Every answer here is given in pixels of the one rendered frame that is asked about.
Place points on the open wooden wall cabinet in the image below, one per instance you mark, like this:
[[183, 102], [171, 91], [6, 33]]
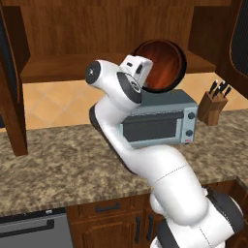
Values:
[[71, 38]]

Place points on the wooden drawer front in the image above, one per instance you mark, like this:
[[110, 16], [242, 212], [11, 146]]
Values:
[[106, 208]]

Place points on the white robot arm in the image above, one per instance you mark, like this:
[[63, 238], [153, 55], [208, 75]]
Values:
[[171, 180]]

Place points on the large dark bowl reddish inside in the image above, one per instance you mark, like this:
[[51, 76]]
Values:
[[164, 64]]

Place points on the wooden base cupboard door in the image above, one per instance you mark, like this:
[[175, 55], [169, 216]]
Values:
[[156, 227], [106, 234]]

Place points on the grey dishwasher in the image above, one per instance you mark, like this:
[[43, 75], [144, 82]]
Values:
[[35, 234]]

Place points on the grey toaster oven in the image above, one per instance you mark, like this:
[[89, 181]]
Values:
[[155, 129]]

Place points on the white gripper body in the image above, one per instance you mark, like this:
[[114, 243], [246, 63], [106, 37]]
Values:
[[148, 72]]

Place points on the wooden cabinet door dark panel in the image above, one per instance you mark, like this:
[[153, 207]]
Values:
[[14, 97], [240, 48]]

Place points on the wooden knife block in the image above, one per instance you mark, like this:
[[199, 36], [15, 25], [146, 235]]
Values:
[[211, 109]]

